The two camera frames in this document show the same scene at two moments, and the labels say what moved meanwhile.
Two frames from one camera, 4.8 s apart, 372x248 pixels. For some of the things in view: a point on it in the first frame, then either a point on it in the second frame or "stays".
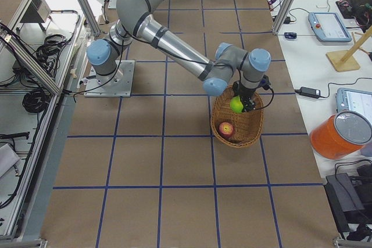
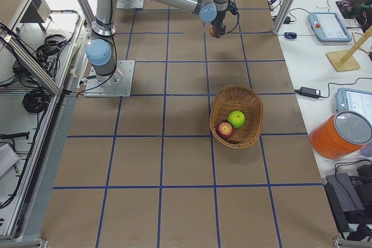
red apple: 226,129 stays
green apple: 236,104 → 236,118
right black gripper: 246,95 → 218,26
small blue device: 290,35 stays
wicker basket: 248,125 stays
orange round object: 340,135 stays
